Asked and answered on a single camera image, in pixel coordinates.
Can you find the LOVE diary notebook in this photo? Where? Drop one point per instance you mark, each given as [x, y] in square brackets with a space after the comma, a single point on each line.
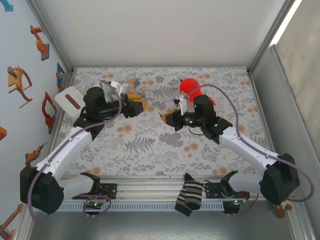
[133, 82]

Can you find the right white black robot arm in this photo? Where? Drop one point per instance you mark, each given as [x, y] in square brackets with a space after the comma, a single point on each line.
[245, 145]

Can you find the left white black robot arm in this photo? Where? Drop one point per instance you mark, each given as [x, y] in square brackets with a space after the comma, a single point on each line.
[72, 142]

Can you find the patterned tissue pack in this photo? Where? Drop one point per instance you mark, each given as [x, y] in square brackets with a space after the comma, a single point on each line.
[108, 93]

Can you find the red plush toy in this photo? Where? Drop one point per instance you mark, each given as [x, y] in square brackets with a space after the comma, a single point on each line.
[190, 86]

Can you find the white tissue box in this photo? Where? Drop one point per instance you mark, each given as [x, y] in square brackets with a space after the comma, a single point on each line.
[67, 100]

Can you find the floral table cloth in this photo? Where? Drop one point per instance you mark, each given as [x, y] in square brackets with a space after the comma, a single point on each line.
[150, 150]

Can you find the blue orange machine sticker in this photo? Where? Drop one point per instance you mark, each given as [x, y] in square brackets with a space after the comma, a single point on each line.
[59, 75]

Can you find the black white striped sock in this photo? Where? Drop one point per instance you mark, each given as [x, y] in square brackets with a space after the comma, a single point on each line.
[190, 192]

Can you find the orange gripper claw sticker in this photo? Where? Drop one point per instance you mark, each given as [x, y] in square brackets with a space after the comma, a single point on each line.
[18, 82]

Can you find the orange block sticker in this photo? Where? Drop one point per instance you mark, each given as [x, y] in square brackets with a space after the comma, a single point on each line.
[2, 133]

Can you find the blue corner sticker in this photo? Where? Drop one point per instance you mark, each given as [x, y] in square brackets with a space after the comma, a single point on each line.
[7, 5]

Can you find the brown white plush bear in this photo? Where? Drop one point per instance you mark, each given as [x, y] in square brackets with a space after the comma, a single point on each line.
[280, 212]

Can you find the aluminium front rail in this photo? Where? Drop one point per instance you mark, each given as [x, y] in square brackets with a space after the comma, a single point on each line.
[150, 188]

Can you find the aluminium frame post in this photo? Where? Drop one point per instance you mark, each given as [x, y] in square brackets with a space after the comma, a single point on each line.
[50, 35]
[272, 32]

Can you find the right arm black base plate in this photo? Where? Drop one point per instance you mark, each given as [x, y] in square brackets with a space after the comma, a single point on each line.
[215, 191]

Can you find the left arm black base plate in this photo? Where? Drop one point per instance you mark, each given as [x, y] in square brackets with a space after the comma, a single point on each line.
[110, 191]

